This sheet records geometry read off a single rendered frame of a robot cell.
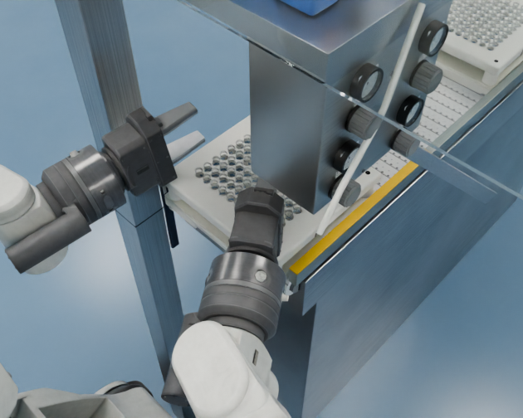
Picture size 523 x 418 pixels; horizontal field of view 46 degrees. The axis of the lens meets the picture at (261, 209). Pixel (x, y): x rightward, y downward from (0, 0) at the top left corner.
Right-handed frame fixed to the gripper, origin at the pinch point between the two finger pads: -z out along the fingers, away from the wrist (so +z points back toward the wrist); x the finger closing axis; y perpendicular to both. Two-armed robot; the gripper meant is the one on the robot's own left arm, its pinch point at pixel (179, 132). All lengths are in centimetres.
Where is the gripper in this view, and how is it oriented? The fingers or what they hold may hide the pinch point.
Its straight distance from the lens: 83.5
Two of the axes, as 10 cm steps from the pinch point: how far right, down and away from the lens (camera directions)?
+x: 1.2, 6.2, 7.7
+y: 5.9, 5.8, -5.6
